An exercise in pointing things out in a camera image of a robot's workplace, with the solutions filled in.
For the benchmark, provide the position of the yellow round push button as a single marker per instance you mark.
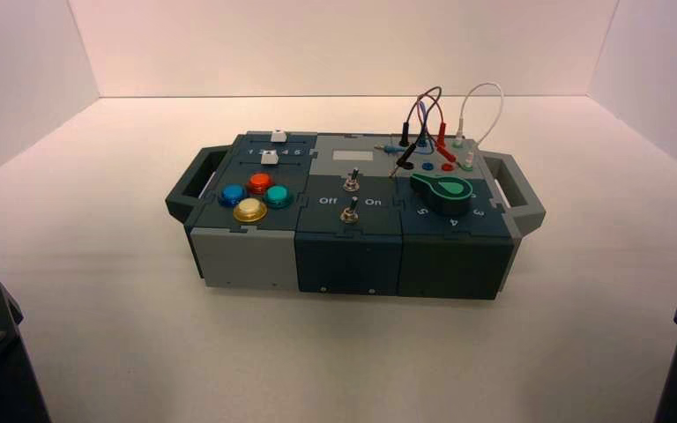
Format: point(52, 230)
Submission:
point(249, 210)

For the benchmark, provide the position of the blue round push button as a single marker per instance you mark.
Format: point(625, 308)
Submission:
point(233, 194)

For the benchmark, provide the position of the green rotary selector knob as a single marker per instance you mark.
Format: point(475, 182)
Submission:
point(446, 192)

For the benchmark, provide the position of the grey rectangular display window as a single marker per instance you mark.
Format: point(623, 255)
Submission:
point(353, 156)

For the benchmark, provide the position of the green round push button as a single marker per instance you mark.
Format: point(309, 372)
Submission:
point(278, 195)

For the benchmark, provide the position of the red round push button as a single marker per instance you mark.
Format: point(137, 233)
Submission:
point(260, 182)

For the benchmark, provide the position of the white slider knob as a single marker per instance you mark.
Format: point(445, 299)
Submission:
point(269, 158)
point(279, 136)

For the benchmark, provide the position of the metal toggle switch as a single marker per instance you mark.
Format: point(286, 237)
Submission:
point(350, 184)
point(348, 215)

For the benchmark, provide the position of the dark modular task board box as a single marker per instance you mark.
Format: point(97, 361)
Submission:
point(344, 257)

